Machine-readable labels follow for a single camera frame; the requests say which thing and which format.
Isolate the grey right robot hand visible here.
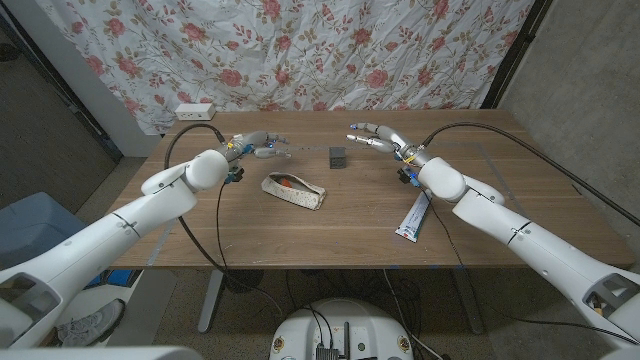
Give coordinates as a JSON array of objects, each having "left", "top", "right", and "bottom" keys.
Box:
[{"left": 347, "top": 122, "right": 431, "bottom": 169}]

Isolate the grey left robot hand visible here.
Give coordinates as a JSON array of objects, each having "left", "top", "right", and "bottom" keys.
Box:
[{"left": 219, "top": 130, "right": 293, "bottom": 162}]

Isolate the cream patterned pen bag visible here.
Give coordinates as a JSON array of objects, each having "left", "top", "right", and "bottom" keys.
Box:
[{"left": 260, "top": 171, "right": 327, "bottom": 212}]

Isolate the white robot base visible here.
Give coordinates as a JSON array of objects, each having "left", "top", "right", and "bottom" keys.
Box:
[{"left": 269, "top": 298, "right": 415, "bottom": 360}]

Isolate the dark grey block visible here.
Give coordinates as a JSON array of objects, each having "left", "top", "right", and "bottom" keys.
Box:
[{"left": 328, "top": 146, "right": 348, "bottom": 170}]

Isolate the white power strip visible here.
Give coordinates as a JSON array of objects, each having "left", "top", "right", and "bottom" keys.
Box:
[{"left": 174, "top": 102, "right": 217, "bottom": 122}]

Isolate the white toothpaste tube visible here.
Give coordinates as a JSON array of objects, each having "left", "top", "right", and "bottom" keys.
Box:
[{"left": 394, "top": 189, "right": 434, "bottom": 244}]

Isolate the floral rose backdrop cloth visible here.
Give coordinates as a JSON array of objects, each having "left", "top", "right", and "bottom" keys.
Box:
[{"left": 34, "top": 0, "right": 536, "bottom": 136}]

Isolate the black round floor object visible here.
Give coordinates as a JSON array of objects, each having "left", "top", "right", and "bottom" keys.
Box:
[{"left": 222, "top": 269, "right": 265, "bottom": 295}]

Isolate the black backdrop pole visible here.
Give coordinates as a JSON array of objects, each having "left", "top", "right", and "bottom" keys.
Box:
[
  {"left": 0, "top": 8, "right": 125, "bottom": 164},
  {"left": 482, "top": 0, "right": 554, "bottom": 109}
]

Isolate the white table leg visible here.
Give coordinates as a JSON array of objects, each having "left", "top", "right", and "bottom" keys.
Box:
[{"left": 197, "top": 268, "right": 226, "bottom": 334}]

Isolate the grey table leg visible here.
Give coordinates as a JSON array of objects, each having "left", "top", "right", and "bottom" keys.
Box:
[{"left": 452, "top": 268, "right": 485, "bottom": 335}]

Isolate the blue floor object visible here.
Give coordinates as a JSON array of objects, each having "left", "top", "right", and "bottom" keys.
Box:
[{"left": 84, "top": 268, "right": 135, "bottom": 292}]

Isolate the pale blue bin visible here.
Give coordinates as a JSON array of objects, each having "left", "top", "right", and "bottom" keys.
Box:
[{"left": 0, "top": 192, "right": 94, "bottom": 271}]

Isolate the grey sneaker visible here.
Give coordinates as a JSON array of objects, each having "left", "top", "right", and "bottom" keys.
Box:
[{"left": 52, "top": 298, "right": 126, "bottom": 348}]

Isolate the white robot torso edge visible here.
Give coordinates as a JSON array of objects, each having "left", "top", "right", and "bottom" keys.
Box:
[{"left": 0, "top": 343, "right": 640, "bottom": 360}]

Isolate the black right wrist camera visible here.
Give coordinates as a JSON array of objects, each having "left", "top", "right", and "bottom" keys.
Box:
[{"left": 398, "top": 167, "right": 420, "bottom": 189}]

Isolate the thick black cable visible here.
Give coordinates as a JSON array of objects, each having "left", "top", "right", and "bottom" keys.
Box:
[
  {"left": 421, "top": 121, "right": 640, "bottom": 227},
  {"left": 163, "top": 123, "right": 227, "bottom": 274}
]

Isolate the thin black cable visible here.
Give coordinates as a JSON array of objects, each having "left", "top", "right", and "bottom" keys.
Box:
[
  {"left": 214, "top": 181, "right": 230, "bottom": 274},
  {"left": 422, "top": 188, "right": 640, "bottom": 347}
]

